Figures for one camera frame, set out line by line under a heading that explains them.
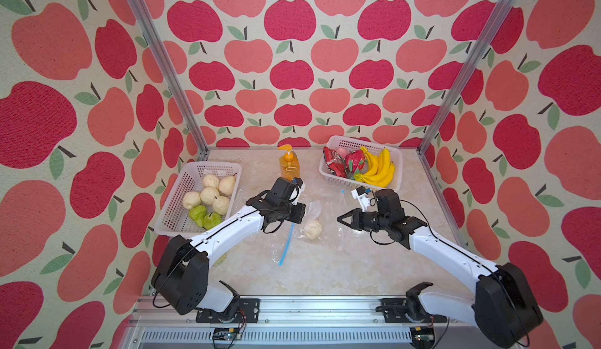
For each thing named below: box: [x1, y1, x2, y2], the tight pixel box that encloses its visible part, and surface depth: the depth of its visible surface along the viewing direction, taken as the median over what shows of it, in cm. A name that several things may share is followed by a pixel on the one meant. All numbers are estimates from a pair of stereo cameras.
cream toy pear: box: [217, 172, 238, 195], surface depth 100 cm
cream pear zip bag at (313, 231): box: [297, 219, 327, 241], surface depth 88 cm
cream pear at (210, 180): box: [202, 173, 220, 189], surface depth 103 cm
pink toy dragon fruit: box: [345, 150, 367, 180], surface depth 107 cm
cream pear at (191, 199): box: [182, 190, 202, 210], surface depth 97 cm
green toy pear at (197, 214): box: [188, 205, 208, 228], surface depth 93 cm
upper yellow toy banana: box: [375, 147, 391, 177], surface depth 104 cm
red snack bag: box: [322, 146, 347, 178], surface depth 103 cm
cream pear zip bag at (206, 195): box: [199, 186, 220, 206], surface depth 98 cm
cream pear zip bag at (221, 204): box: [212, 195, 231, 216], surface depth 93 cm
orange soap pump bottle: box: [278, 143, 301, 181], surface depth 95 cm
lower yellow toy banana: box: [353, 148, 396, 188], surface depth 103 cm
